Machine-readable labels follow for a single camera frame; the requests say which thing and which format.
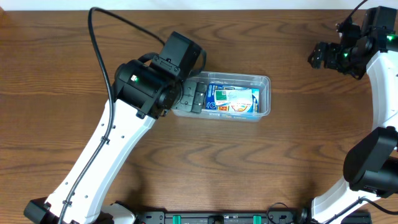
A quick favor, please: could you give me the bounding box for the blue Kool Fever box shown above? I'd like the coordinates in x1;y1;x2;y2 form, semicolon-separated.
205;83;260;113

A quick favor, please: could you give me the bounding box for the clear plastic container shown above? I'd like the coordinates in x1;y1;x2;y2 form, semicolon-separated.
173;72;271;121

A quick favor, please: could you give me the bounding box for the white green Panadol box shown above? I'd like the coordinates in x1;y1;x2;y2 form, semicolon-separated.
214;90;252;106

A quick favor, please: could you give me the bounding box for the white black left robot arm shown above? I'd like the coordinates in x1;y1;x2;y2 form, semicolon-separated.
24;32;206;223

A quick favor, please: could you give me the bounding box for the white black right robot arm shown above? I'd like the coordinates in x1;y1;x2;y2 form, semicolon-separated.
296;6;397;223

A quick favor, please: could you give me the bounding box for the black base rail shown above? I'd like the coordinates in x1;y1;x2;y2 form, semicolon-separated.
134;208;318;224

